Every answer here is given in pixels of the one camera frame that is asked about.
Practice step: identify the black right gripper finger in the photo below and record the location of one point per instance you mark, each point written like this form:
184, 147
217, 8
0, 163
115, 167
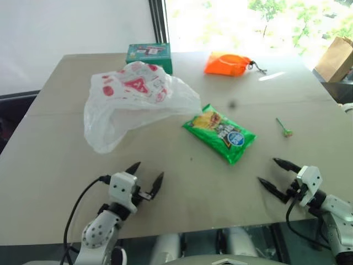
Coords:
288, 165
273, 189

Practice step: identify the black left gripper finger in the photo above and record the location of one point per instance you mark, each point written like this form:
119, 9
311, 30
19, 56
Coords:
157, 183
133, 168

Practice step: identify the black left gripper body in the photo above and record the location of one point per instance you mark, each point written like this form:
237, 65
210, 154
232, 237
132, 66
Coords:
139, 195

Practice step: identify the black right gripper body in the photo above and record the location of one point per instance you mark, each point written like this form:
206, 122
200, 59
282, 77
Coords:
295, 191

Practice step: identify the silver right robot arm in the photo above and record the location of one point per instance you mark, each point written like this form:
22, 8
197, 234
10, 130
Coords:
337, 218

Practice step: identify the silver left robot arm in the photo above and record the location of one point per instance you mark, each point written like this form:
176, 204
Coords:
98, 233

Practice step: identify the small green stick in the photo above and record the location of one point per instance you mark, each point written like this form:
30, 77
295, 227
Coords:
286, 132

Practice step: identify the pale robot leg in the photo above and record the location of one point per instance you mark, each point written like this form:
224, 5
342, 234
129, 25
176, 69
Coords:
165, 247
242, 241

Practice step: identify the green snack packet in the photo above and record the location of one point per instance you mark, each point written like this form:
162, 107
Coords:
220, 132

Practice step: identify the white plastic bag red print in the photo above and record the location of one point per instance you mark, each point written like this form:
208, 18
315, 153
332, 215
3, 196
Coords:
132, 91

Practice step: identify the white round object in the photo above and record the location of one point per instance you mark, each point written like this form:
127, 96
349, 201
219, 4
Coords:
348, 107

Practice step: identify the green cardboard box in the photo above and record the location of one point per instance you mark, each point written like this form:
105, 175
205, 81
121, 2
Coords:
150, 56

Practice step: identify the brown paper bag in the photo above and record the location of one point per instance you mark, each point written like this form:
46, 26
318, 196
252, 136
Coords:
335, 59

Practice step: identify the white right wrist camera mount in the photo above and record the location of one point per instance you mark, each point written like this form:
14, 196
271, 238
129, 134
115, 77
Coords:
310, 180

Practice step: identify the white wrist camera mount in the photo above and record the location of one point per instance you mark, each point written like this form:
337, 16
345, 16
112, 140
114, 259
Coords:
121, 190
310, 180

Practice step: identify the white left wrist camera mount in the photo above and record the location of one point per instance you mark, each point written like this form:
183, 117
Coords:
121, 190

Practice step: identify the dark window frame post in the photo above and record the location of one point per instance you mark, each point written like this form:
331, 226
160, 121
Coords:
159, 19

